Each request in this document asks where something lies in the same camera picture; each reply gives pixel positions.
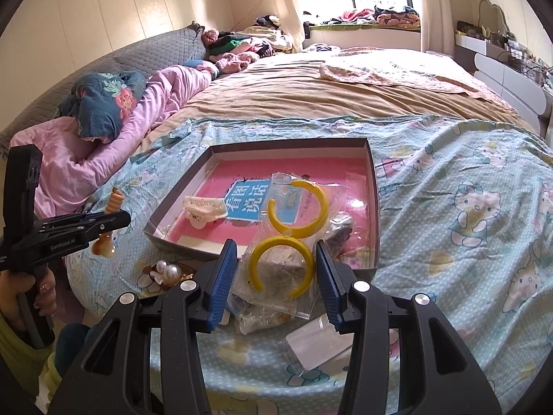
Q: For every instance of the pile of clothes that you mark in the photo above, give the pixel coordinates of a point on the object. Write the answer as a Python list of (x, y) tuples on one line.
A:
[(255, 43)]

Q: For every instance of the cartoon cat print blanket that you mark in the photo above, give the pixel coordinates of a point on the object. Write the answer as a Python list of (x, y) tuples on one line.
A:
[(432, 233)]

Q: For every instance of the shallow cardboard box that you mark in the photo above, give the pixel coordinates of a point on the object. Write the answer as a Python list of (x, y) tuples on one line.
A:
[(177, 190)]

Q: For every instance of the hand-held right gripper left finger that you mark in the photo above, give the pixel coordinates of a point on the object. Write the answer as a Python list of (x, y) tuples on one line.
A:
[(221, 285)]

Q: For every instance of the clothes on window seat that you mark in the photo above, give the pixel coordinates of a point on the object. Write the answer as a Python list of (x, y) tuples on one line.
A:
[(367, 16)]

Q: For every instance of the cream curtain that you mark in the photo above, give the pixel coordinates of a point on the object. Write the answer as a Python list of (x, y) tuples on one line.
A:
[(432, 8), (289, 4)]

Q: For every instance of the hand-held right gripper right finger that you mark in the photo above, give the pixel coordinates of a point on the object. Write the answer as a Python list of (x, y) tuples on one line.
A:
[(330, 294)]

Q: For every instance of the bagged yellow hoop earrings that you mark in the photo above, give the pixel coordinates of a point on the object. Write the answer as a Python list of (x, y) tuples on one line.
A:
[(281, 227)]

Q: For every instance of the window seat ledge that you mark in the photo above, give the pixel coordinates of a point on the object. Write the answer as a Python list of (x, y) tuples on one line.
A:
[(367, 36)]

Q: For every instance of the pearl hair clip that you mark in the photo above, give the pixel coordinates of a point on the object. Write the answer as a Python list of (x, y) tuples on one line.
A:
[(173, 272)]

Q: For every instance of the blue floral pillow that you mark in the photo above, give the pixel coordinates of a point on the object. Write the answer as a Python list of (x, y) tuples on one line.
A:
[(103, 103)]

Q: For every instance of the dark jewelry in clear bag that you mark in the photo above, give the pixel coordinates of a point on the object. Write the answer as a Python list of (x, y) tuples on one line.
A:
[(345, 233)]

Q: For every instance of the grey quilted headboard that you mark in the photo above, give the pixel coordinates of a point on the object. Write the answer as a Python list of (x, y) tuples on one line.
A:
[(151, 47)]

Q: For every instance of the wavy edged mirror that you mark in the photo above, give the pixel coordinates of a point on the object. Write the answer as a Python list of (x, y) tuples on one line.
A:
[(492, 17)]

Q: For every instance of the person's left hand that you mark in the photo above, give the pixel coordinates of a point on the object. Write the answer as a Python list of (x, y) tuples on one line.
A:
[(13, 294)]

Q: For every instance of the white dresser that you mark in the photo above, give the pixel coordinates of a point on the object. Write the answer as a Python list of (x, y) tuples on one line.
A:
[(497, 73)]

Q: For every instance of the clear plastic bag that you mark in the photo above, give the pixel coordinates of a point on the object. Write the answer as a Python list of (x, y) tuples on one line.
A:
[(315, 346)]

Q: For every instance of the white hair claw clip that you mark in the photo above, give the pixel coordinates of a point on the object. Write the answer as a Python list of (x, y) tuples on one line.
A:
[(203, 207)]

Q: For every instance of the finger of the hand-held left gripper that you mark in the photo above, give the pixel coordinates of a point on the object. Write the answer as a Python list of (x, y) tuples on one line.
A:
[(108, 222), (94, 214)]

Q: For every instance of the person's teal pants leg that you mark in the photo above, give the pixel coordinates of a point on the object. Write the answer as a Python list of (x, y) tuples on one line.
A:
[(71, 341)]

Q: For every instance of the small clear jewelry bag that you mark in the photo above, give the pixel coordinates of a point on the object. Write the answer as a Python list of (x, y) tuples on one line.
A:
[(259, 317)]

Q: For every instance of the tan bed sheet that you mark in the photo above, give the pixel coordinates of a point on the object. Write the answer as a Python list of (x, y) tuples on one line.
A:
[(302, 90)]

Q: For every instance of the person's left forearm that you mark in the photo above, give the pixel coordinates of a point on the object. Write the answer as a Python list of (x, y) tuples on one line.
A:
[(17, 354)]

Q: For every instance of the pink book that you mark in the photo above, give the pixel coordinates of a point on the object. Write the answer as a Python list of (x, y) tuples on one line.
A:
[(242, 173)]

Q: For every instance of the pink quilt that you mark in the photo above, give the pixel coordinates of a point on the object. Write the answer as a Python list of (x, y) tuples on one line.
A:
[(69, 164)]

